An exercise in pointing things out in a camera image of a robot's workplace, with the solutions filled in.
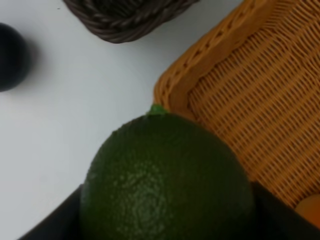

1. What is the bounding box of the dark purple mangosteen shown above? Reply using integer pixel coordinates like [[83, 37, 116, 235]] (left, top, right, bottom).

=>
[[0, 23, 32, 92]]

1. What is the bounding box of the green lime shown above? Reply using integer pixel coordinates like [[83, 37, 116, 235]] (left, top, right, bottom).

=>
[[79, 106, 258, 240]]

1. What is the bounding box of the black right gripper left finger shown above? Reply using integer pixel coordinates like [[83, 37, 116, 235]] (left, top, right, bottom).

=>
[[20, 185, 83, 240]]

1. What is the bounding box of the dark brown wicker basket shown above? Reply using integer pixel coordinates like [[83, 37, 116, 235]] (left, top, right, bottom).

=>
[[64, 0, 197, 44]]

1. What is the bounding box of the orange peach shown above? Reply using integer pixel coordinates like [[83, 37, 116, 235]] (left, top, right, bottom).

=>
[[295, 194, 320, 229]]

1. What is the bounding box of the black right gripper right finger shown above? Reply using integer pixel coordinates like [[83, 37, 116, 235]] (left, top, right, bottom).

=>
[[252, 182, 320, 240]]

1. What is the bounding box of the orange wicker basket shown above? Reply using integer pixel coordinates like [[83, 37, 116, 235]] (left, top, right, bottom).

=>
[[154, 0, 320, 208]]

